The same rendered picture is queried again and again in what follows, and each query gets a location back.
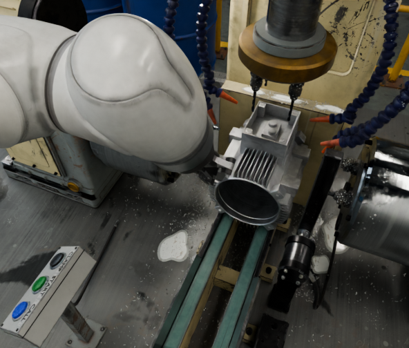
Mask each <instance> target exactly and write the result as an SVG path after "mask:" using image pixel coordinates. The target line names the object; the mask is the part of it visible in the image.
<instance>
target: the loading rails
mask: <svg viewBox="0 0 409 348"><path fill-rule="evenodd" d="M291 220H292V219H291V218H288V220H285V221H284V223H282V224H277V226H276V229H277V230H279V231H283V232H286V233H287V232H288V229H289V226H290V223H291ZM239 223H240V221H239V220H238V221H237V222H236V219H235V218H234V220H233V218H232V217H231V218H230V219H229V215H228V214H227V213H219V212H218V214H217V216H216V218H215V220H214V222H213V224H211V228H210V231H209V233H208V235H207V237H206V239H205V241H203V240H202V241H201V243H200V245H199V247H198V249H197V251H196V253H194V255H193V257H192V259H191V261H190V263H189V266H188V267H187V270H186V272H185V274H184V276H183V278H182V280H181V282H180V285H179V287H178V289H177V291H176V293H175V295H174V297H173V299H172V301H171V304H170V305H169V308H168V309H167V312H166V314H165V316H164V318H163V320H162V322H161V324H160V326H159V328H158V331H157V333H156V335H155V337H154V339H153V341H152V343H151V346H150V347H149V348H188V346H189V343H190V342H191V339H192V336H193V334H194V331H195V330H196V327H197V324H198V322H199V319H200V317H201V315H202V312H203V310H204V307H205V305H206V303H207V300H208V298H209V295H210V293H211V290H212V288H213V285H215V286H217V287H220V288H222V289H225V290H228V291H230V292H233V293H232V295H231V298H230V300H229V304H228V305H227V309H226V311H225V314H224V316H223V319H222V322H221V324H220V327H219V330H218V333H217V335H216V338H215V340H214V343H213V346H212V348H240V346H241V344H242V342H245V343H247V344H250V345H253V344H254V340H255V337H256V334H257V331H258V327H257V326H256V325H253V324H251V323H249V319H250V316H251V313H252V310H253V308H254V304H255V301H256V296H257V294H258V289H259V286H260V281H261V280H264V281H267V282H270V283H272V281H273V279H274V275H275V272H276V267H275V266H272V265H270V264H267V263H265V260H266V257H267V254H268V251H269V248H270V246H271V245H272V244H271V243H272V239H273V236H274V233H275V230H276V229H273V230H267V229H266V228H265V227H264V226H259V227H258V229H257V228H256V231H255V234H254V236H253V239H252V241H251V244H250V247H249V250H248V252H247V255H246V258H245V261H244V263H243V265H242V269H241V270H240V272H239V271H236V270H234V269H230V268H229V267H225V266H223V265H222V264H223V262H224V259H225V256H226V254H227V252H228V250H229V247H230V244H231V241H232V240H233V238H234V235H235V232H236V230H237V228H238V225H239Z"/></svg>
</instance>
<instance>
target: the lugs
mask: <svg viewBox="0 0 409 348"><path fill-rule="evenodd" d="M248 121H249V119H246V120H245V122H244V124H243V126H244V127H245V126H246V124H247V122H248ZM305 139H306V136H305V135H304V133H303V132H302V131H301V130H300V131H297V133H296V136H295V139H294V141H295V142H296V143H297V144H298V145H299V144H303V143H305ZM227 179H229V175H226V176H225V177H224V179H223V180H227ZM286 192H287V191H286V190H285V188H284V187H283V186H282V185H281V184H276V185H273V187H272V189H271V192H270V193H271V194H272V195H273V196H274V197H275V198H276V200H279V199H282V198H284V197H285V194H286ZM214 208H215V209H216V210H217V211H218V212H219V213H226V212H224V211H223V210H222V209H221V208H220V206H219V205H218V203H216V205H215V206H214ZM276 226H277V223H275V222H274V223H272V224H268V225H264V227H265V228H266V229H267V230H273V229H276Z"/></svg>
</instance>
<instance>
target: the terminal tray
mask: <svg viewBox="0 0 409 348"><path fill-rule="evenodd" d="M261 104H264V106H261ZM289 111H290V109H289V108H285V107H282V106H277V105H274V104H269V103H267V102H263V101H259V102H258V104H257V106H256V107H255V109H254V112H253V113H252V115H251V117H250V118H249V121H248V122H247V124H246V126H245V128H244V130H243V132H242V137H241V141H240V154H242V153H244V151H245V149H246V148H247V153H248V151H249V149H251V152H250V153H252V151H253V150H254V153H255V154H256V152H257V150H258V154H259V155H260V153H261V151H263V154H262V155H263V156H264V154H265V152H267V153H266V157H268V156H269V154H270V159H272V158H273V155H274V161H276V159H277V158H278V161H277V163H278V164H279V165H280V166H284V165H285V162H286V159H287V156H288V155H289V152H290V149H291V147H292V144H293V142H294V139H295V136H296V133H297V130H298V121H299V117H300V115H301V111H297V110H292V114H291V117H290V121H287V118H288V117H289V115H288V114H289ZM293 112H296V114H295V115H294V114H293ZM248 129H250V130H251V132H247V130H248ZM282 139H284V140H285V141H284V142H282V141H281V140H282Z"/></svg>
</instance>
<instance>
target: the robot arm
mask: <svg viewBox="0 0 409 348"><path fill-rule="evenodd" d="M55 131H57V132H62V133H67V134H70V135H74V136H77V137H80V138H83V139H87V140H89V141H91V142H95V143H97V144H100V145H102V146H105V147H107V148H110V149H113V150H114V151H117V152H119V153H122V154H124V155H129V156H132V155H134V156H136V157H138V158H141V159H144V160H148V161H151V162H153V163H154V164H156V165H157V166H159V167H160V168H162V169H164V170H166V171H171V172H176V173H181V174H190V173H193V174H198V177H199V178H200V179H201V180H202V181H203V182H204V183H205V184H209V185H211V186H213V183H214V181H215V180H218V181H222V180H223V179H224V177H225V176H226V175H231V173H232V171H233V168H234V164H235V162H236V159H235V158H234V157H225V156H222V159H221V158H220V155H219V153H218V152H217V151H215V150H214V145H213V127H212V125H211V122H210V120H209V118H208V115H207V103H206V99H205V94H204V91H203V89H202V85H201V83H200V80H199V79H198V76H197V74H196V72H195V70H194V69H193V66H192V65H191V63H190V62H189V60H188V59H187V57H186V55H185V54H184V53H183V51H182V50H181V49H180V48H179V46H178V45H177V44H176V43H175V42H174V40H172V38H170V36H168V34H166V33H165V32H164V31H163V30H161V29H160V28H159V27H157V26H156V25H154V24H153V23H151V22H150V21H147V20H146V19H143V18H141V17H139V16H136V15H133V14H126V13H114V14H107V15H104V16H101V17H98V18H96V19H94V20H92V21H91V22H89V23H88V24H86V25H85V26H84V27H83V28H82V29H81V30H80V31H79V32H74V31H72V30H69V29H67V28H65V27H63V26H58V25H55V24H51V23H47V22H44V21H38V20H34V19H28V18H23V17H14V16H9V15H2V14H0V148H10V147H12V146H14V145H16V144H20V143H22V142H27V141H30V140H32V139H37V138H41V137H49V136H51V135H52V134H53V133H54V132H55ZM217 165H218V167H219V168H218V167H217Z"/></svg>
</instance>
